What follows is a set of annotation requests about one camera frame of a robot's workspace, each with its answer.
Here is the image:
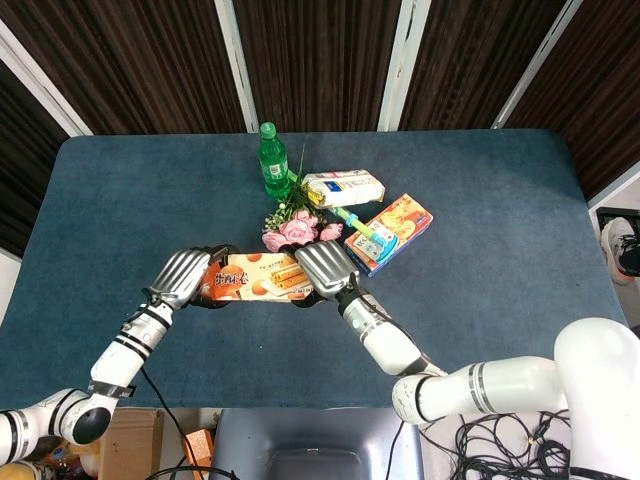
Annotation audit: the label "white plastic wrapped package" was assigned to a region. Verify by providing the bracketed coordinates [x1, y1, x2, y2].
[301, 168, 387, 209]

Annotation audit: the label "blue yellow snack box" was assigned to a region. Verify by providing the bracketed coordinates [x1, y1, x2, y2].
[343, 192, 435, 278]

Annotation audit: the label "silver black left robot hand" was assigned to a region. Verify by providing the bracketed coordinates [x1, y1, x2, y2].
[142, 243, 241, 311]

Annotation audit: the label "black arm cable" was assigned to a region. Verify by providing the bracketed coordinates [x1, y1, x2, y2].
[139, 367, 211, 480]

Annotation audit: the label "orange wafer roll box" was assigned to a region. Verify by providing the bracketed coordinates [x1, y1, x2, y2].
[199, 251, 314, 304]

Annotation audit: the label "blue green toy razor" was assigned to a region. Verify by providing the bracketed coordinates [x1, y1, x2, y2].
[329, 207, 401, 265]

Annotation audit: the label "teal velvet tablecloth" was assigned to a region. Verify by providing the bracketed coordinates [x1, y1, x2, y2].
[0, 128, 629, 409]

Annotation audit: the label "pink artificial rose bouquet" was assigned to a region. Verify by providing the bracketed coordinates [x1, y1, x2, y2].
[261, 144, 345, 254]

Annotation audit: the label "white partition frame post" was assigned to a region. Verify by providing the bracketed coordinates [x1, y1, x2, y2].
[214, 0, 261, 134]
[378, 0, 431, 132]
[0, 19, 94, 136]
[492, 0, 584, 130]

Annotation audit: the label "tangled black cables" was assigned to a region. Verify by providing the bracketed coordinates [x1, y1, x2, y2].
[424, 409, 574, 480]

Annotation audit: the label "white orange sneaker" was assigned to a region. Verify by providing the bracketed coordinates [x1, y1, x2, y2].
[599, 217, 640, 286]

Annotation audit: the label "green plastic soda bottle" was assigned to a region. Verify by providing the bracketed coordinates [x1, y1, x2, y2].
[258, 121, 292, 200]

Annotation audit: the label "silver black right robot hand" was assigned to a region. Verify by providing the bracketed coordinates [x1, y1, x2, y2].
[287, 241, 360, 309]

